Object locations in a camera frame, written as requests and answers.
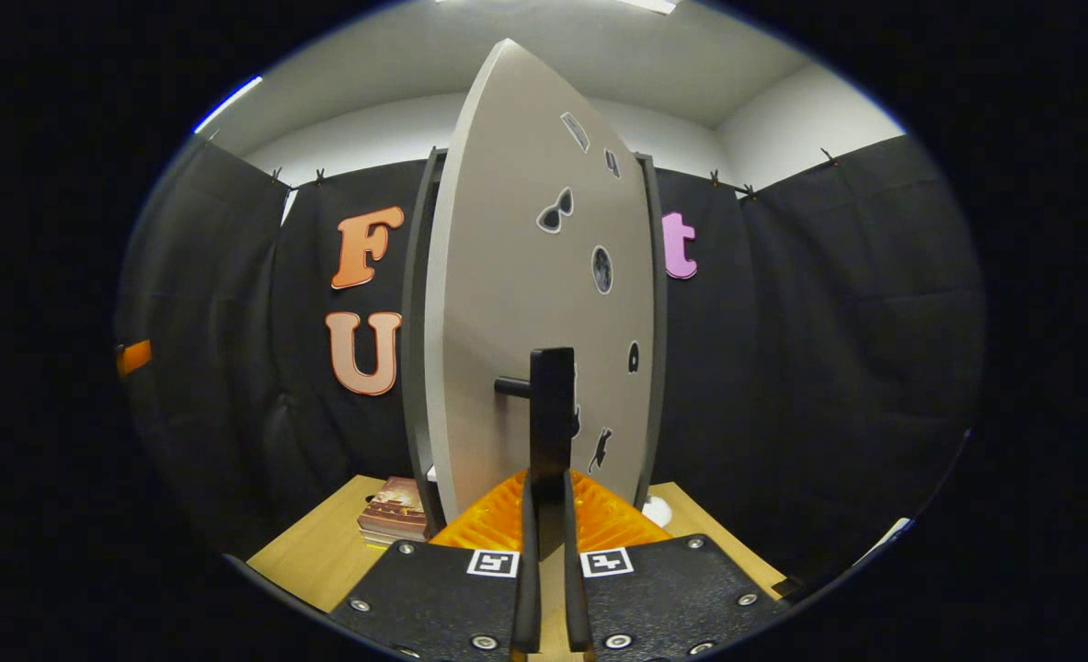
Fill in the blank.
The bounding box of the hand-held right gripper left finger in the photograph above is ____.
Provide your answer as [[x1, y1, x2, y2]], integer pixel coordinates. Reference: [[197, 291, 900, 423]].
[[330, 471, 542, 662]]

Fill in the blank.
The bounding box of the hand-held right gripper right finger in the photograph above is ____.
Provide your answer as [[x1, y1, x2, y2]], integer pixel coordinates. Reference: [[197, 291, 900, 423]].
[[562, 471, 788, 662]]

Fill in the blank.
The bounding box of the black cabinet door handle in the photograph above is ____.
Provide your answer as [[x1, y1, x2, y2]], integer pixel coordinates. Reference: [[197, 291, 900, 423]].
[[494, 348, 577, 505]]

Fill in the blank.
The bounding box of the beige cabinet door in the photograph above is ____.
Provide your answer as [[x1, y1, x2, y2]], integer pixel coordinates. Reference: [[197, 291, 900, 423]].
[[424, 39, 657, 525]]

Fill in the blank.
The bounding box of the stack of books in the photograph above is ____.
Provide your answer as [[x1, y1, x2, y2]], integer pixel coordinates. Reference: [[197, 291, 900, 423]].
[[357, 476, 429, 546]]

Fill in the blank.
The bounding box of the black backdrop cloth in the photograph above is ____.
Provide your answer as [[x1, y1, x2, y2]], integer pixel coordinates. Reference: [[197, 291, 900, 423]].
[[113, 133, 986, 589]]

